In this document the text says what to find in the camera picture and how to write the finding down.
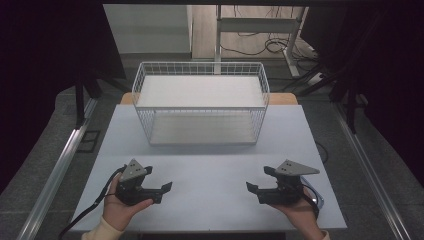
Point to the white metal desk frame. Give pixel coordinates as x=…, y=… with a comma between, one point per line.
x=256, y=25

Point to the wooden table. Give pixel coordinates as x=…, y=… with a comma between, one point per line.
x=283, y=98

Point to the black stand legs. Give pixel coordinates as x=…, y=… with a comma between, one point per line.
x=80, y=100
x=350, y=106

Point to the person's right hand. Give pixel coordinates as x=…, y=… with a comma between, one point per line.
x=300, y=213

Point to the black floor socket frame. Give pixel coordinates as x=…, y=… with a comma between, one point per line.
x=88, y=141

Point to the white basket liner board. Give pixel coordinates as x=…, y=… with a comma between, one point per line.
x=200, y=91

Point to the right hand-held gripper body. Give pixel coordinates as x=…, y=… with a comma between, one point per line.
x=289, y=186

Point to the aluminium rail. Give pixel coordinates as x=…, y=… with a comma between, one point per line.
x=53, y=180
x=366, y=166

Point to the person's left hand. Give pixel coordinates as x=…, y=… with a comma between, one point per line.
x=118, y=210

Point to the white cabinet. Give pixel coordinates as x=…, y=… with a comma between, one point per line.
x=146, y=28

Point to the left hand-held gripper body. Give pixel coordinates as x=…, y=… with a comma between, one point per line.
x=131, y=186

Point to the black curtain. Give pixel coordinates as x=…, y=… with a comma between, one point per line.
x=43, y=66
x=383, y=73

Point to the white power strip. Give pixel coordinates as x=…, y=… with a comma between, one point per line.
x=315, y=78

